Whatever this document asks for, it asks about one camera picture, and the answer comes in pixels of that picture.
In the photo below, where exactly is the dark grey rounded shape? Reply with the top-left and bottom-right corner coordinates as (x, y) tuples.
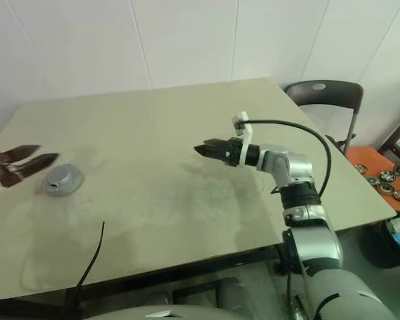
(219, 276), (254, 320)

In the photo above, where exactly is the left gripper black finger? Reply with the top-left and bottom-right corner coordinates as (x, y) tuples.
(5, 144), (41, 165)
(12, 152), (61, 185)

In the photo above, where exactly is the black table frame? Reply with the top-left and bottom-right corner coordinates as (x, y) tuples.
(0, 239), (287, 320)

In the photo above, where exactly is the light grey robot torso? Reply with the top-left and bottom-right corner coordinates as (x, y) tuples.
(99, 295), (227, 320)

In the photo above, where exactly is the round lid with circuit board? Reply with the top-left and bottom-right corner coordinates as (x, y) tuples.
(42, 163), (85, 189)

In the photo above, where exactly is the orange tray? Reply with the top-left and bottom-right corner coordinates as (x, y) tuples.
(346, 146), (400, 214)

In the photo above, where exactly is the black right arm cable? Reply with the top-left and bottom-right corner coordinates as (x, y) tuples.
(238, 119), (333, 197)

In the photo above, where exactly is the dark metal rack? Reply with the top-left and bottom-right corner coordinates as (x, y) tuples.
(378, 116), (400, 156)

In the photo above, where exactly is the thin black strap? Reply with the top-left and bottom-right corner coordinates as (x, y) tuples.
(75, 220), (106, 291)

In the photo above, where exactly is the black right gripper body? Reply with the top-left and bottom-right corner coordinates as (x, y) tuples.
(224, 135), (245, 167)

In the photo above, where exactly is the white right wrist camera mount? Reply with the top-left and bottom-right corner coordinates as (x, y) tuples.
(231, 111), (256, 167)

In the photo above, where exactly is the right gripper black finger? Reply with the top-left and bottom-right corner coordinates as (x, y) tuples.
(203, 137), (228, 150)
(193, 145), (227, 164)

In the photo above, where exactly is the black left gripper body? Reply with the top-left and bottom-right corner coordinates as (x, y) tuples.
(0, 153), (17, 188)

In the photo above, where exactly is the black waste bin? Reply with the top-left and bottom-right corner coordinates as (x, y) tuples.
(373, 209), (400, 269)

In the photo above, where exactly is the black folding chair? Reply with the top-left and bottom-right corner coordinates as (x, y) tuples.
(283, 79), (365, 156)

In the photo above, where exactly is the shiny metal floor bracket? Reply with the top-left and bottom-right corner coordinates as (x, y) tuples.
(288, 293), (307, 320)

